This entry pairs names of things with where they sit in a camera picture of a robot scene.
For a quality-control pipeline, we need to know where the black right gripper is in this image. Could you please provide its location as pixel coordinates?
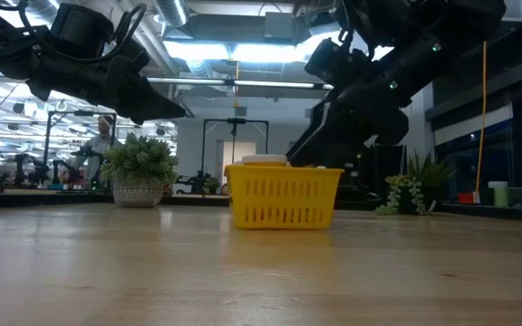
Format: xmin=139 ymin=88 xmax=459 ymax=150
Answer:
xmin=286 ymin=38 xmax=411 ymax=168

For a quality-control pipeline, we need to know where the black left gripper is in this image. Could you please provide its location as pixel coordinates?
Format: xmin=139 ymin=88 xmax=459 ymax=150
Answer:
xmin=24 ymin=2 xmax=188 ymax=127

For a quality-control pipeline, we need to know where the orange pill bottle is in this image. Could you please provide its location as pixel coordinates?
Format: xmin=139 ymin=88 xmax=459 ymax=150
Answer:
xmin=241 ymin=154 xmax=289 ymax=168

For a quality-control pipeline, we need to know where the yellow plastic slotted basket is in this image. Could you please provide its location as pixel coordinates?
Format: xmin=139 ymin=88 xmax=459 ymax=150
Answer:
xmin=223 ymin=163 xmax=346 ymax=231

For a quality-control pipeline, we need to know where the round bushy plant, white pot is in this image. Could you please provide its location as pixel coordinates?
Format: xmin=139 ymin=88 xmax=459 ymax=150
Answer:
xmin=101 ymin=132 xmax=181 ymax=209

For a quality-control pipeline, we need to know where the person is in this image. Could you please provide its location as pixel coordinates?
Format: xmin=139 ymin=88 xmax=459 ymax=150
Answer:
xmin=63 ymin=114 xmax=117 ymax=189

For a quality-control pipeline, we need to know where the long LED light bar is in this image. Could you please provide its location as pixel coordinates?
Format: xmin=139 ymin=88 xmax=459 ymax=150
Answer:
xmin=0 ymin=68 xmax=334 ymax=91

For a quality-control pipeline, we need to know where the small background potted plant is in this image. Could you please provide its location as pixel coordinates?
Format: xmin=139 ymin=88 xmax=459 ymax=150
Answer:
xmin=204 ymin=176 xmax=222 ymax=196

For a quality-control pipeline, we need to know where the succulent plant with trailing strands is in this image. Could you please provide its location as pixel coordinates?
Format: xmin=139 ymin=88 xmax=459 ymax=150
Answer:
xmin=373 ymin=150 xmax=460 ymax=217

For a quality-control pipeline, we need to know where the grey ceiling ventilation box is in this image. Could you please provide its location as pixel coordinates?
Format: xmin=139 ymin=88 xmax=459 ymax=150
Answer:
xmin=264 ymin=11 xmax=295 ymax=40

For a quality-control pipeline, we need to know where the green cup with white lid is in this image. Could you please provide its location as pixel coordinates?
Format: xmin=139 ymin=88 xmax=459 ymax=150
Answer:
xmin=488 ymin=180 xmax=510 ymax=208

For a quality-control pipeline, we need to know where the background black gantry frame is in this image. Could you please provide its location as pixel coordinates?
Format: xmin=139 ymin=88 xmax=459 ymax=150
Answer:
xmin=45 ymin=110 xmax=118 ymax=182

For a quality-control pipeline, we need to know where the background black camera stand frame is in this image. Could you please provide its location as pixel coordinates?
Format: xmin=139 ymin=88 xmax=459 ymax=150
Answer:
xmin=200 ymin=117 xmax=270 ymax=182

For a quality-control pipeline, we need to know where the silver round air duct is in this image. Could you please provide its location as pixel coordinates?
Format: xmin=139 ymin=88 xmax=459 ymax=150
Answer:
xmin=156 ymin=0 xmax=190 ymax=28

